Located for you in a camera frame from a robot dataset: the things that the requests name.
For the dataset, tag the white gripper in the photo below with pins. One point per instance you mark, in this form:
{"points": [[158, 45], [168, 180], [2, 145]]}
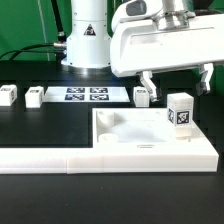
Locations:
{"points": [[139, 46]]}

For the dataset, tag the white square tabletop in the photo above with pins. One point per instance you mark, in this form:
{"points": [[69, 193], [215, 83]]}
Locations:
{"points": [[135, 127]]}

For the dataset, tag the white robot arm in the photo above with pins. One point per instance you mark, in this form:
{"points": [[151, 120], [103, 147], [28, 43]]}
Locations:
{"points": [[88, 46]]}

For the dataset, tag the white tag marker sheet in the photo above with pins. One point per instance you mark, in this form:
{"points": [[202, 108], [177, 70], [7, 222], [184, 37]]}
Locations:
{"points": [[86, 94]]}

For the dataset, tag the white L-shaped obstacle fence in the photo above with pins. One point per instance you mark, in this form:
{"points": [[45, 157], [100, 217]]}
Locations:
{"points": [[197, 155]]}

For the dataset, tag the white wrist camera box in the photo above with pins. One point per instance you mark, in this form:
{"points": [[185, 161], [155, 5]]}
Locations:
{"points": [[134, 10]]}

